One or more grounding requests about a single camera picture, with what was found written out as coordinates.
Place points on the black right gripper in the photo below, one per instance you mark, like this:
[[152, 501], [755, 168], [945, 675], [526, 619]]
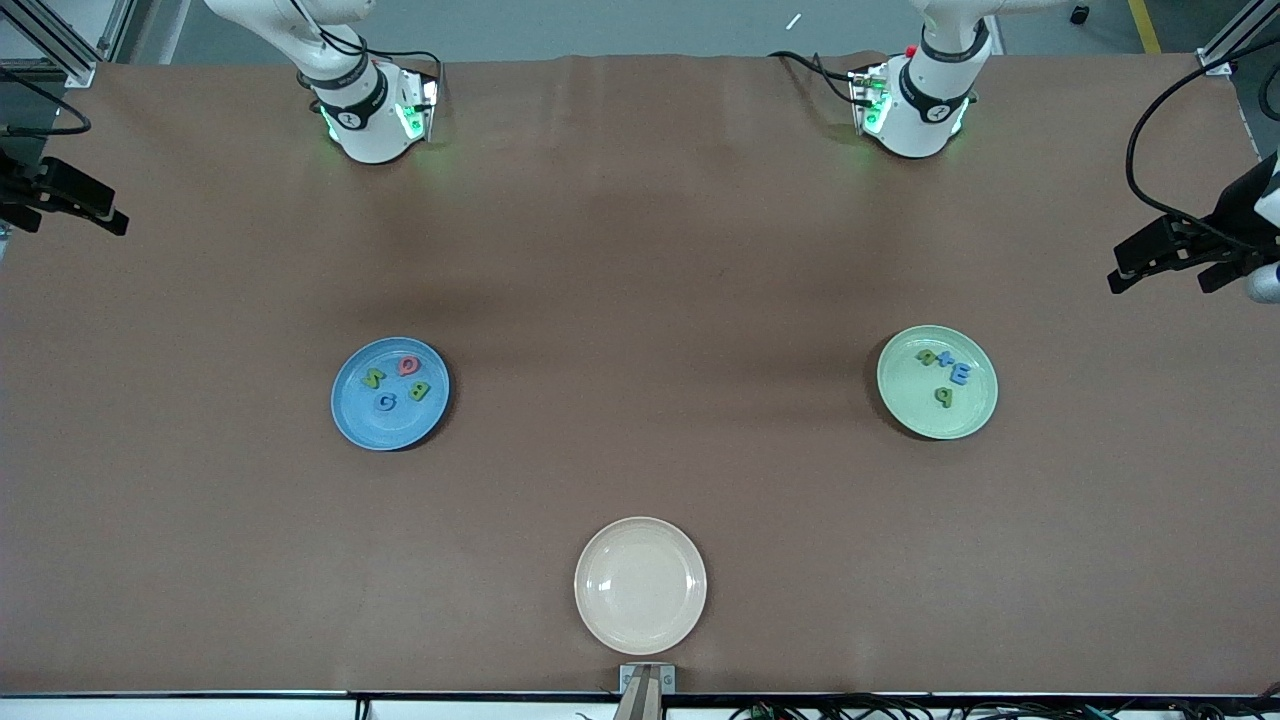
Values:
[[20, 186]]

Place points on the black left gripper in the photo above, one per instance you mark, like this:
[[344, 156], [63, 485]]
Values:
[[1229, 227]]

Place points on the blue foam letter m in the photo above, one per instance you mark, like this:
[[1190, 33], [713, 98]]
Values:
[[960, 375]]

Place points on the red foam letter Q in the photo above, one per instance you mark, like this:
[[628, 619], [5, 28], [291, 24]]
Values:
[[401, 366]]

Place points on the blue foam letter G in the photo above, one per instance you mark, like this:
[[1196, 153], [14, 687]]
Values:
[[379, 403]]

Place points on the green foam letter B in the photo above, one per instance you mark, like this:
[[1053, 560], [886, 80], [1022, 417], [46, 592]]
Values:
[[418, 391]]

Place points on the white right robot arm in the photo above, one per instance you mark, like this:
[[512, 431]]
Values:
[[365, 120]]

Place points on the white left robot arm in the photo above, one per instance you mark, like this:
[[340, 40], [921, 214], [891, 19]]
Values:
[[915, 120]]

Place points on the green plate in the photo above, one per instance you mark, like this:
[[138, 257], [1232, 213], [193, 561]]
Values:
[[937, 420]]

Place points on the blue plate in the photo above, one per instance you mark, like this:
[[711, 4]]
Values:
[[390, 430]]

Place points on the beige plate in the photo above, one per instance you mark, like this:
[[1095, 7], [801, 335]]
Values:
[[640, 585]]

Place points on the black caster wheel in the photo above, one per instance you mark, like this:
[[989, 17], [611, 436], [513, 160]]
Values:
[[1080, 12]]

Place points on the brown table cover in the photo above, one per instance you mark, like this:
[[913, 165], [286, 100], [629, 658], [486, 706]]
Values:
[[640, 250]]

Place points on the aluminium frame extrusion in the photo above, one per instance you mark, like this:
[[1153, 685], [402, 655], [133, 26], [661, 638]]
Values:
[[1225, 52], [70, 60]]

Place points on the white table edge rail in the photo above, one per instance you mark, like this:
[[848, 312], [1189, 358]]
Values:
[[200, 708]]

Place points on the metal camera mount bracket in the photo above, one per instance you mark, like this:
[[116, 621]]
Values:
[[647, 690]]

